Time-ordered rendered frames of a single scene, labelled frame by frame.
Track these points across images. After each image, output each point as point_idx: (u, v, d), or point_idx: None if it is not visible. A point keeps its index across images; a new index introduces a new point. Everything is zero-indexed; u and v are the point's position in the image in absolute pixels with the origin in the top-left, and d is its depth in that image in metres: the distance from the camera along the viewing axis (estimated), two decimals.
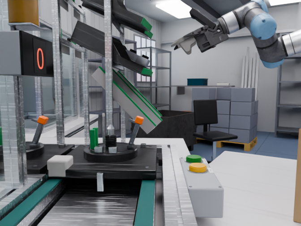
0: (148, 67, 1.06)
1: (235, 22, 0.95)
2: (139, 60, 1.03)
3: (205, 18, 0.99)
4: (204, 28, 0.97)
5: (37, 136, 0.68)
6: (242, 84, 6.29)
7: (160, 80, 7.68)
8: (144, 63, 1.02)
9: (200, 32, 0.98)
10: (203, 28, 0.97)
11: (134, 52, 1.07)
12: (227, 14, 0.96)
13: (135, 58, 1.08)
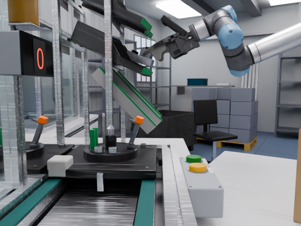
0: (152, 59, 1.05)
1: (204, 29, 0.95)
2: (143, 52, 1.02)
3: (176, 25, 0.99)
4: (174, 35, 0.98)
5: (37, 136, 0.68)
6: (242, 84, 6.29)
7: (160, 80, 7.68)
8: (148, 55, 1.02)
9: (171, 39, 0.98)
10: (174, 36, 0.97)
11: (135, 53, 1.07)
12: (197, 21, 0.96)
13: None
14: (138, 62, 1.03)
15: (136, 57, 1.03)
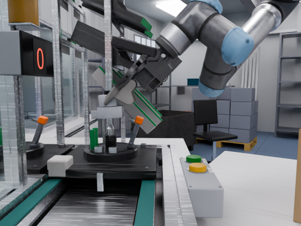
0: (121, 105, 0.69)
1: (182, 37, 0.61)
2: (103, 102, 0.65)
3: (138, 45, 0.64)
4: (141, 61, 0.62)
5: (37, 136, 0.68)
6: (242, 84, 6.29)
7: None
8: (113, 102, 0.65)
9: (138, 67, 0.63)
10: (141, 62, 0.62)
11: None
12: (167, 29, 0.62)
13: None
14: (102, 117, 0.66)
15: (97, 112, 0.66)
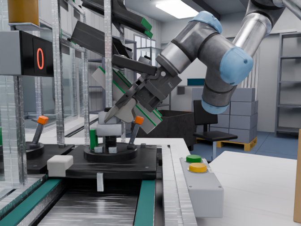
0: (121, 122, 0.69)
1: (183, 57, 0.62)
2: (103, 119, 0.66)
3: (138, 63, 0.64)
4: (141, 80, 0.63)
5: (37, 136, 0.68)
6: (242, 84, 6.29)
7: None
8: (113, 119, 0.65)
9: (138, 86, 0.63)
10: (141, 80, 0.63)
11: (148, 58, 1.06)
12: (167, 48, 0.63)
13: None
14: (102, 134, 0.66)
15: (96, 129, 0.66)
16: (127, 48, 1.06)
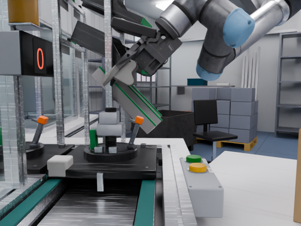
0: (121, 122, 0.69)
1: (183, 17, 0.61)
2: (104, 119, 0.66)
3: (138, 26, 0.63)
4: (141, 41, 0.62)
5: (37, 136, 0.68)
6: (242, 84, 6.29)
7: (160, 80, 7.68)
8: (113, 120, 0.65)
9: (138, 49, 0.62)
10: (141, 42, 0.62)
11: None
12: (167, 10, 0.62)
13: None
14: (102, 134, 0.66)
15: (96, 128, 0.66)
16: (127, 48, 1.06)
